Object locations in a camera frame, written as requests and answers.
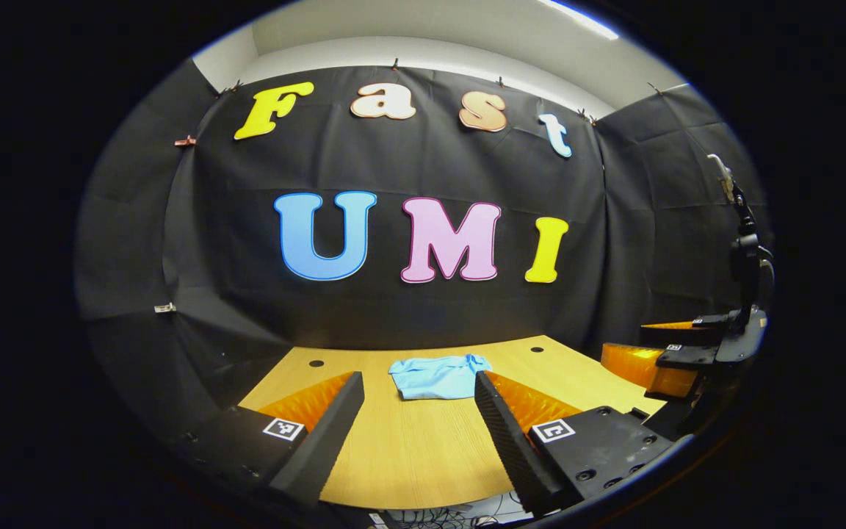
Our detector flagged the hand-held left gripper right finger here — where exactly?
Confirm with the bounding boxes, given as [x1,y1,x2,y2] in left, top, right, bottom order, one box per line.
[474,371,678,517]

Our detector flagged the light blue T-shirt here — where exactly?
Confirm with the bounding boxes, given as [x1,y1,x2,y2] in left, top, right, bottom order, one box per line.
[388,353,493,401]

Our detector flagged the tangled black cables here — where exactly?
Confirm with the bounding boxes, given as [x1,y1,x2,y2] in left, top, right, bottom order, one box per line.
[379,492,535,529]

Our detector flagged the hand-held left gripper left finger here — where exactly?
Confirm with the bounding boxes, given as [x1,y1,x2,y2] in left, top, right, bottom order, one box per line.
[181,371,366,511]

